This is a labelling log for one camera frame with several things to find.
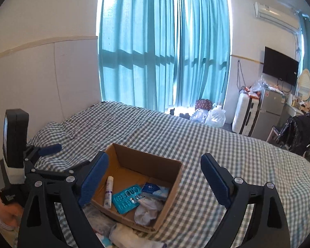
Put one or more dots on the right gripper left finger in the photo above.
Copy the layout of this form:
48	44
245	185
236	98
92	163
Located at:
40	226

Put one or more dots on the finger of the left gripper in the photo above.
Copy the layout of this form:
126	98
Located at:
33	153
58	175

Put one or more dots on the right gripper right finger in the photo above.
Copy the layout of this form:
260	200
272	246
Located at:
268	224

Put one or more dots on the white cream tube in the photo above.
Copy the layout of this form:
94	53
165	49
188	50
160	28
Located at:
108	193

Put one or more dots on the teal blister pill pack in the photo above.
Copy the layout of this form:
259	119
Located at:
127	199

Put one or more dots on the white lace cloth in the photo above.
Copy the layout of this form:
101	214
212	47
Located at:
147	211

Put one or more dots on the blue tissue packet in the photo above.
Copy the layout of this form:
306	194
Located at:
155	191

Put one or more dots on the person's hand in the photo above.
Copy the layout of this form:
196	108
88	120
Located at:
10	215

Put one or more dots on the checkered bed cover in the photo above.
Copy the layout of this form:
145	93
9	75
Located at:
195	213

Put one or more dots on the white folded sock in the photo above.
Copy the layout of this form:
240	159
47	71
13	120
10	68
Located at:
123	236

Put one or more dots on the brown cardboard box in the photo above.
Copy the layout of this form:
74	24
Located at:
130	167

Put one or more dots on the black jacket on chair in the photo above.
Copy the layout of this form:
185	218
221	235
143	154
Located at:
295	134

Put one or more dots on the white suitcase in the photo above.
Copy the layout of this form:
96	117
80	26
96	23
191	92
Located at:
245	113

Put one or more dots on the white plastic bag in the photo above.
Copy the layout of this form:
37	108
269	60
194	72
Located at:
216	117

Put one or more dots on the silver mini fridge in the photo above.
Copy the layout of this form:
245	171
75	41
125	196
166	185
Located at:
268	114

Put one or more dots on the patterned red bag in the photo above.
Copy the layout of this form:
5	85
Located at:
204	104

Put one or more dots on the clear plastic bag on fridge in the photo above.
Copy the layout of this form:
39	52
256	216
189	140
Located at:
259	85

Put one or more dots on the oval white mirror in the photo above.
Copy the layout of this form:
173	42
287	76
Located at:
303	85

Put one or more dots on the teal left curtain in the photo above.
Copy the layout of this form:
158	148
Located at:
136	52

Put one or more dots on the teal right curtain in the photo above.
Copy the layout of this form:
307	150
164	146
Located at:
203	51

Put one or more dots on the white air conditioner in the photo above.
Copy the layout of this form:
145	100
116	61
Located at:
286	21

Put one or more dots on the black phone on mount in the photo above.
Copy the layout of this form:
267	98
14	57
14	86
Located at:
15	137

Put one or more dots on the black wall television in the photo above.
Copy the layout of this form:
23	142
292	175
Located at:
280	66

